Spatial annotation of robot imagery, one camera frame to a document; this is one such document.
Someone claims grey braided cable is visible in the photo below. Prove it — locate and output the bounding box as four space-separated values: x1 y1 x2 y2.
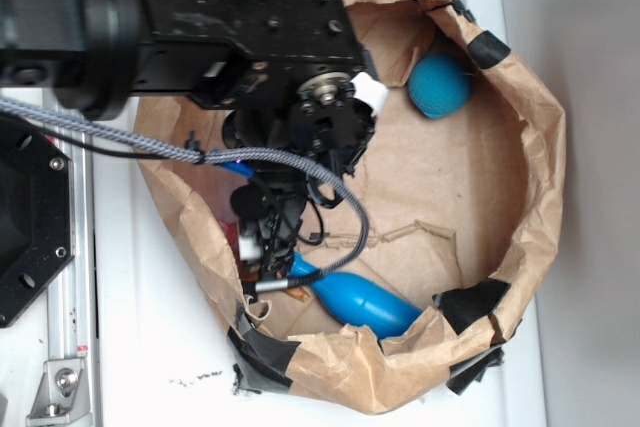
0 99 371 293

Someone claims metal corner bracket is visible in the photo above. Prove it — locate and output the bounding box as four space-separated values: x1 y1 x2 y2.
25 358 94 426

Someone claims blue foam ball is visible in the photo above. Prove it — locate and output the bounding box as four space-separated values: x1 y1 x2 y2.
408 54 472 119

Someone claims tan spiral seashell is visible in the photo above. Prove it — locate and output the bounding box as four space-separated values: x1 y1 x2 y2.
240 273 311 304

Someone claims blue plastic bottle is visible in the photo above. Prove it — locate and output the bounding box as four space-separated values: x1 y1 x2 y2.
310 271 422 339

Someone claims aluminium extrusion rail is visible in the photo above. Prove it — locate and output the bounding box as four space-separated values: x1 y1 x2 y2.
47 140 103 426

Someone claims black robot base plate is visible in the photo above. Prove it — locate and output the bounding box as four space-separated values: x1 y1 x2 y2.
1 117 73 328

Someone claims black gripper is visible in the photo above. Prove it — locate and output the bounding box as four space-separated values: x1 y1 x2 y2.
222 72 378 280

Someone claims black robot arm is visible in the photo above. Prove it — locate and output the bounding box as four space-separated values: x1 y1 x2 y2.
1 0 375 292

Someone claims brown paper bag bin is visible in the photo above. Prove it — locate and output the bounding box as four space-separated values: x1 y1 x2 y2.
140 0 566 414

